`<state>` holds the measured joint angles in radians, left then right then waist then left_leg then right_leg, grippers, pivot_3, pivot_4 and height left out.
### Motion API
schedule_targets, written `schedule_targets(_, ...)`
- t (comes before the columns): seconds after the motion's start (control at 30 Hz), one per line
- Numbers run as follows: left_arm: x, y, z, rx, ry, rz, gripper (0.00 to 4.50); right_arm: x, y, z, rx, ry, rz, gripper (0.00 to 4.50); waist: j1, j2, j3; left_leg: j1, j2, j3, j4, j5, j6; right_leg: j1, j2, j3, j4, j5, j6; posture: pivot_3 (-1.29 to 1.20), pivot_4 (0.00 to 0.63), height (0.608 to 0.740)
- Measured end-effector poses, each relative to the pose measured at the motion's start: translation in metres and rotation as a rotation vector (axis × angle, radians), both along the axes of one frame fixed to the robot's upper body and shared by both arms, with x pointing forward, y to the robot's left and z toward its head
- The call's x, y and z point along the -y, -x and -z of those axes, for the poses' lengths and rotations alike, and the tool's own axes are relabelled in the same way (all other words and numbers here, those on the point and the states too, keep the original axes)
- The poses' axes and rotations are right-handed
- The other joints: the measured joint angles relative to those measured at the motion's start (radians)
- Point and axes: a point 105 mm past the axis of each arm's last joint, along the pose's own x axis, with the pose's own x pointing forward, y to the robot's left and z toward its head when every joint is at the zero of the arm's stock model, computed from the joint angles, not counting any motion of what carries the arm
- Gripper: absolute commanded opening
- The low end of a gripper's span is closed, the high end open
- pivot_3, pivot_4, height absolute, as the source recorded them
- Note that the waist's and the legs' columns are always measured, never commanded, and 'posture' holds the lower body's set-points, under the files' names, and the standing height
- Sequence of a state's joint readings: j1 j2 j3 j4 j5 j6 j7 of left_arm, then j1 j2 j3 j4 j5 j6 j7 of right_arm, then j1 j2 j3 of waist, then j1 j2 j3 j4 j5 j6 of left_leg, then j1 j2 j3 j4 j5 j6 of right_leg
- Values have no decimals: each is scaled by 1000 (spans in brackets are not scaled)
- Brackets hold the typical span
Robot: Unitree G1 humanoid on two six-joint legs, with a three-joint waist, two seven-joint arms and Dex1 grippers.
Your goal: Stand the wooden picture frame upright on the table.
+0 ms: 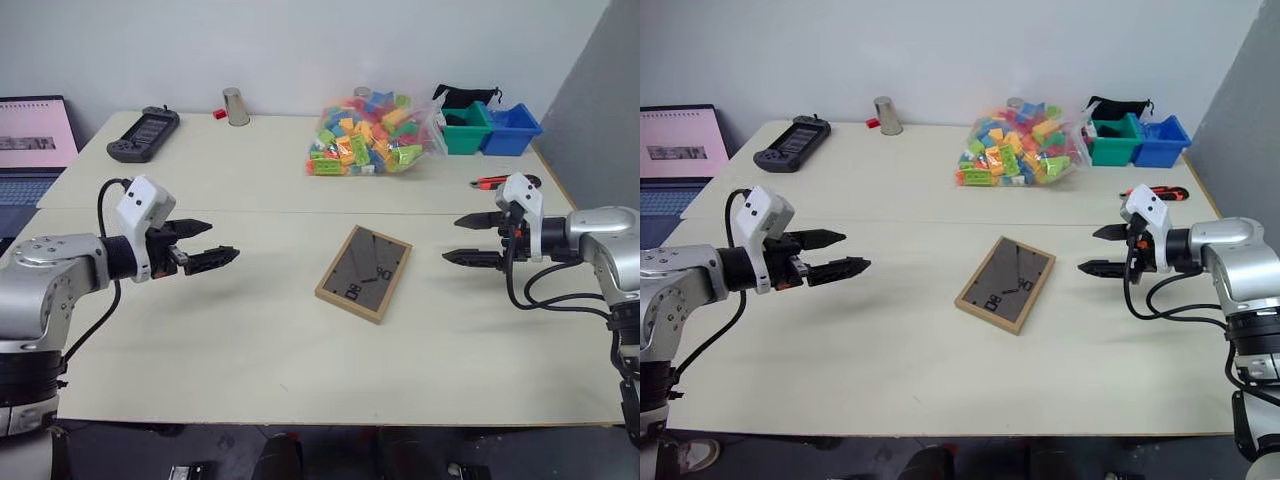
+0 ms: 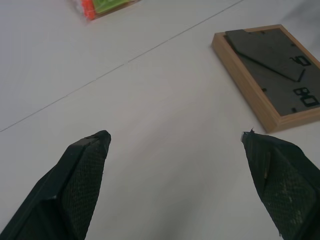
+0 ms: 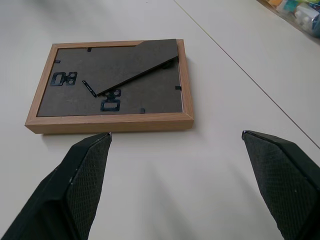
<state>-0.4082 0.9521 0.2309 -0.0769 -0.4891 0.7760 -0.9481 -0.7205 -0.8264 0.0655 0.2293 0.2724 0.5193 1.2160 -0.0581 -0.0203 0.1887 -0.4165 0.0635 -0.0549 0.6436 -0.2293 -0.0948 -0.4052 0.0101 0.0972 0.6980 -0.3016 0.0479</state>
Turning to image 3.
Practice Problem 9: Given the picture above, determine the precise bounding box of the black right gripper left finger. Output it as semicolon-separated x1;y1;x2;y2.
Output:
0;131;113;240

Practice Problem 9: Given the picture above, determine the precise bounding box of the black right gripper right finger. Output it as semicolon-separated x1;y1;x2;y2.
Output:
241;129;320;240

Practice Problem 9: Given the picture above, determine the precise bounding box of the wooden picture frame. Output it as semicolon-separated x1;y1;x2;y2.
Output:
24;38;195;136

